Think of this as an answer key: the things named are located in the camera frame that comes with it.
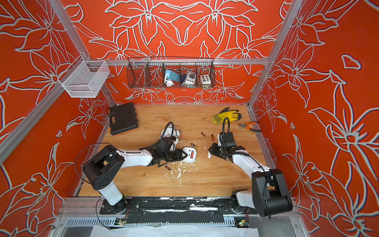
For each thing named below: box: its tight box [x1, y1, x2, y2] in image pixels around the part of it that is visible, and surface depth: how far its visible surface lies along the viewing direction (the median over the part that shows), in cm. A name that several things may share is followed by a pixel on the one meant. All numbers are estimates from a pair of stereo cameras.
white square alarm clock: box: [182, 146, 198, 163], surface depth 89 cm
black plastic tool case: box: [108, 102, 140, 137], surface depth 105 cm
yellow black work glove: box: [211, 107, 242, 124], surface depth 112 cm
